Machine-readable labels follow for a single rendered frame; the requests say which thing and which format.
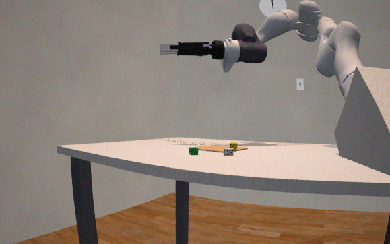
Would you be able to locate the orange mat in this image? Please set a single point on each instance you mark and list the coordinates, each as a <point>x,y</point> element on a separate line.
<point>215,148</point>

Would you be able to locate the grey die with black pips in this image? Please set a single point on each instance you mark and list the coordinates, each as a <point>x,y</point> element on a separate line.
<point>228,151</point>

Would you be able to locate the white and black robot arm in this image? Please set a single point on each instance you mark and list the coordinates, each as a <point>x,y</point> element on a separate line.
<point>338,48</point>

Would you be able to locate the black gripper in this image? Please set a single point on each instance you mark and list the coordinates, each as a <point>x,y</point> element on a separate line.
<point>216,49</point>

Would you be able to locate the green die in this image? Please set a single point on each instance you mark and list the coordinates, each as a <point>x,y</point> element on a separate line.
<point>193,150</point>

